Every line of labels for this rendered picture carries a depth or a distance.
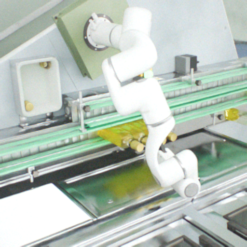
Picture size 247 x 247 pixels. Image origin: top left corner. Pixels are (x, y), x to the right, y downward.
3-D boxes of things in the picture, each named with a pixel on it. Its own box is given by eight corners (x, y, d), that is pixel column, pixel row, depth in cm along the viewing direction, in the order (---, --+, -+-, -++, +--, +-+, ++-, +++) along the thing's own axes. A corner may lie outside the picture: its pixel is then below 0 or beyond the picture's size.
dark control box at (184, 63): (174, 71, 214) (185, 73, 207) (174, 55, 211) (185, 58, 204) (186, 68, 218) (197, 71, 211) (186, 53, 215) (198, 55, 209)
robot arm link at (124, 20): (116, 54, 134) (122, 3, 130) (123, 49, 157) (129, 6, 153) (144, 58, 133) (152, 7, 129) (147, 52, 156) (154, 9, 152)
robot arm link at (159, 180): (164, 109, 126) (189, 166, 132) (129, 128, 124) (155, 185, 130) (175, 113, 118) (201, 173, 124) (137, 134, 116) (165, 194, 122)
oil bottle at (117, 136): (97, 135, 181) (125, 150, 164) (97, 123, 179) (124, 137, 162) (108, 132, 184) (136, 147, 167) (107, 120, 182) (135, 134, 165)
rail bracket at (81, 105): (72, 127, 171) (86, 135, 162) (68, 89, 166) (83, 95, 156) (78, 125, 173) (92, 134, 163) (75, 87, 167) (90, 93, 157)
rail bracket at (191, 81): (177, 81, 200) (196, 86, 189) (177, 66, 197) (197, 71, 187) (183, 80, 202) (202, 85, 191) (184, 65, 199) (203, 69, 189)
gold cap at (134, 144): (130, 149, 162) (136, 153, 159) (130, 141, 161) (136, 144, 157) (137, 147, 164) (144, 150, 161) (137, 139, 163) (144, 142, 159)
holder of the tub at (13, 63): (17, 124, 172) (24, 130, 166) (8, 60, 162) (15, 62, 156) (54, 116, 181) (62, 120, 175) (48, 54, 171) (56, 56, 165)
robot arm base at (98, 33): (76, 25, 165) (95, 29, 153) (98, 5, 168) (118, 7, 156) (97, 53, 174) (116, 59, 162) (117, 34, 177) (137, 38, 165)
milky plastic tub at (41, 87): (15, 113, 170) (23, 118, 163) (8, 59, 162) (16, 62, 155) (54, 104, 179) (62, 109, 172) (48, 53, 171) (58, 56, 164)
